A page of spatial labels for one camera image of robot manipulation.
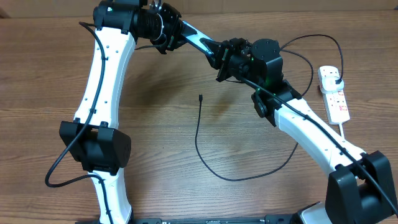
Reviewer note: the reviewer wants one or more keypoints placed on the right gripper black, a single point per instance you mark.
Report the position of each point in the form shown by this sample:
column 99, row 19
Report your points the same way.
column 222, row 55

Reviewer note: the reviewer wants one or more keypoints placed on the white power strip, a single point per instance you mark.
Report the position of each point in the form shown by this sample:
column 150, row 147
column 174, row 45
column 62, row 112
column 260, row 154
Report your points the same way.
column 335, row 103

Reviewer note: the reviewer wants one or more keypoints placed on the Samsung Galaxy smartphone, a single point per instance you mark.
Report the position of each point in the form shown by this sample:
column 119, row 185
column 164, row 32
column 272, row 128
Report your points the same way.
column 196, row 38

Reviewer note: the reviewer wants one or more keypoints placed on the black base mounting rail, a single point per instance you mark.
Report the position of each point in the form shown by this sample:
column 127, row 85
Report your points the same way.
column 268, row 219

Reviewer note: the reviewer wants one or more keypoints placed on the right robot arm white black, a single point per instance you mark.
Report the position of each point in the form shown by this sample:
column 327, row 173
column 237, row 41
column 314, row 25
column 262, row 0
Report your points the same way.
column 360, row 185

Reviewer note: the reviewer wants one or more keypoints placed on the white charger adapter plug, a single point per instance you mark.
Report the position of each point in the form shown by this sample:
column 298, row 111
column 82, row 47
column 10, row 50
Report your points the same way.
column 330, row 85

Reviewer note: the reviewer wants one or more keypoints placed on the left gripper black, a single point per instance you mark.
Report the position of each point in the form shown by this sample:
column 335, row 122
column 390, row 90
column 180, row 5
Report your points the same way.
column 172, row 42

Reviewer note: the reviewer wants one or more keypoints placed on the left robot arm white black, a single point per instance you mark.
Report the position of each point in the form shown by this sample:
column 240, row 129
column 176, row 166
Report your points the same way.
column 93, row 138

